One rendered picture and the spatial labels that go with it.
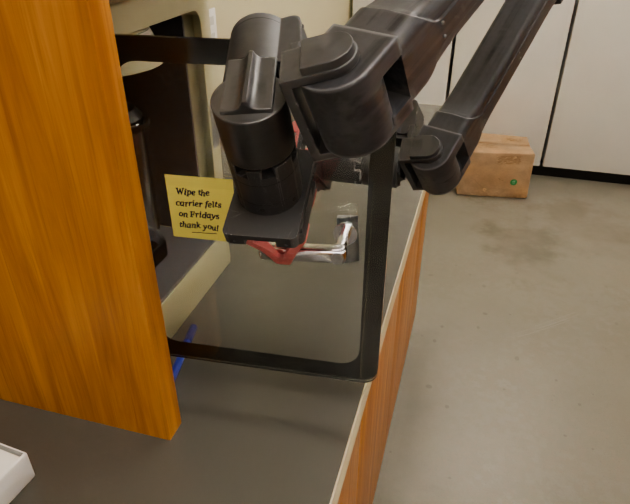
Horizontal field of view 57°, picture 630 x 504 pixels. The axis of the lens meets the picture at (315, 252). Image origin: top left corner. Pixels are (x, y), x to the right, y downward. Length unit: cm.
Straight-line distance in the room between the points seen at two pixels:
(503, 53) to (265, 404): 56
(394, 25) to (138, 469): 55
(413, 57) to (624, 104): 340
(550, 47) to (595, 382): 201
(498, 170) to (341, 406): 283
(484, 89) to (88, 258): 54
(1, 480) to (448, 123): 67
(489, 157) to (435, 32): 301
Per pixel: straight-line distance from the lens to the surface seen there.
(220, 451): 74
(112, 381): 73
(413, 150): 76
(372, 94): 41
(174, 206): 65
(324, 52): 41
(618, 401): 234
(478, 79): 84
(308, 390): 79
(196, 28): 92
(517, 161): 349
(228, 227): 49
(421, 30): 45
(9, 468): 74
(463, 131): 79
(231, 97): 44
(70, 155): 57
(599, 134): 386
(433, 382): 220
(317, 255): 57
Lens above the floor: 150
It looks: 31 degrees down
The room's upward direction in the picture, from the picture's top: straight up
